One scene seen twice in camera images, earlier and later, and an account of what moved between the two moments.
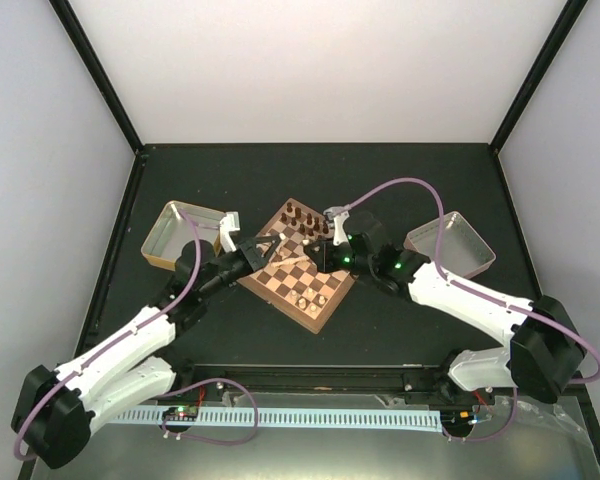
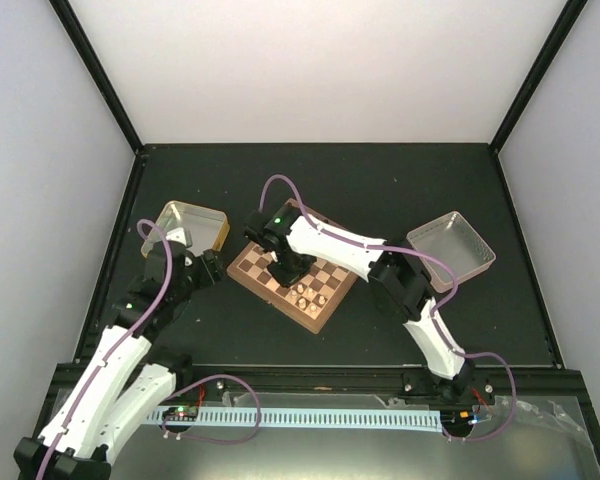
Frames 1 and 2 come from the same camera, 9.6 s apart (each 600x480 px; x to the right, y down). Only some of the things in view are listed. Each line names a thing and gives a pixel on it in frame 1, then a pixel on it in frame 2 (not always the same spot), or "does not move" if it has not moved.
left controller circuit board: x=183 y=411 does not move
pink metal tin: x=463 y=252 does not move
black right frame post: x=559 y=33 does not move
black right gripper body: x=330 y=264 → x=294 y=266
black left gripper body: x=249 y=264 → x=209 y=271
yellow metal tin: x=164 y=241 does not move
